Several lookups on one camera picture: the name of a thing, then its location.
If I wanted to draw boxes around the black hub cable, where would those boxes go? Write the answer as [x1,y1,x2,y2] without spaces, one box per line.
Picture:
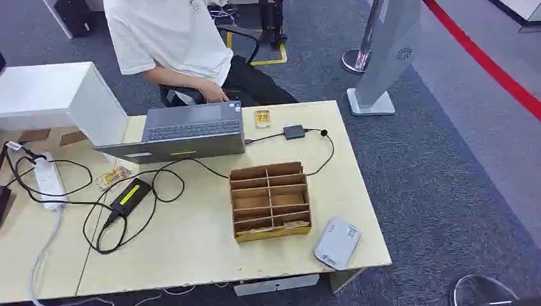
[244,128,335,177]

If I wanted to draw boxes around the grey laptop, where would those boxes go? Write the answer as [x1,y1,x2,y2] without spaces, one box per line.
[93,100,246,165]

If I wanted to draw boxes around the wooden compartment box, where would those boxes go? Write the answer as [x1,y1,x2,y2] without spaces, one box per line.
[228,161,313,244]

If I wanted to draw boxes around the grey standing kiosk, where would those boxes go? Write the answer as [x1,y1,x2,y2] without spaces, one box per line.
[346,0,423,117]

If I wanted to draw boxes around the white box shelf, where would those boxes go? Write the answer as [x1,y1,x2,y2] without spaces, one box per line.
[0,61,129,147]

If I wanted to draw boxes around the red barrier belt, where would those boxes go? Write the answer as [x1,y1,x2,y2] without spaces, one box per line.
[422,0,541,123]

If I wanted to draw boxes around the round chrome base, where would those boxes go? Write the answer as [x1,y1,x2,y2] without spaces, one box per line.
[449,274,521,306]

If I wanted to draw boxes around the black power adapter yellow label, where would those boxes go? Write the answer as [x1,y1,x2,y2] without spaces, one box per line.
[109,177,152,219]

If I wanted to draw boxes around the clear packet of cards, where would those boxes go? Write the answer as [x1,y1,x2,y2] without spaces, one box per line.
[96,166,133,192]

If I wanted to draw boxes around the white power strip cord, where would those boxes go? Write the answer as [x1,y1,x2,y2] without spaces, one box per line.
[28,207,64,306]

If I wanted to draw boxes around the grey card reader device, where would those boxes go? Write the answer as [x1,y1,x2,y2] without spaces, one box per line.
[313,217,362,271]

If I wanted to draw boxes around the white desk bracket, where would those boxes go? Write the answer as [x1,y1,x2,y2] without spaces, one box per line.
[233,273,321,297]

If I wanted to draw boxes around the person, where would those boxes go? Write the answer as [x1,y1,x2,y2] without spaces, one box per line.
[102,0,299,108]

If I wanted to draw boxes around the yellow card in sleeve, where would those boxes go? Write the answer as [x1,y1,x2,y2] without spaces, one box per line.
[254,109,271,129]

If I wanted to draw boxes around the black power cable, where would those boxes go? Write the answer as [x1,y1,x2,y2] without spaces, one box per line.
[3,143,230,256]

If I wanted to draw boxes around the white power strip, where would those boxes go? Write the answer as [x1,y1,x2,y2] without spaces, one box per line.
[33,152,68,211]

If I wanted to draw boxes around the person's hand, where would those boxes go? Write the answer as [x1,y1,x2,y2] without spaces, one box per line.
[202,82,230,104]

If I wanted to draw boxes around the small black usb hub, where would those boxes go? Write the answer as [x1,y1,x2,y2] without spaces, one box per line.
[283,124,306,141]

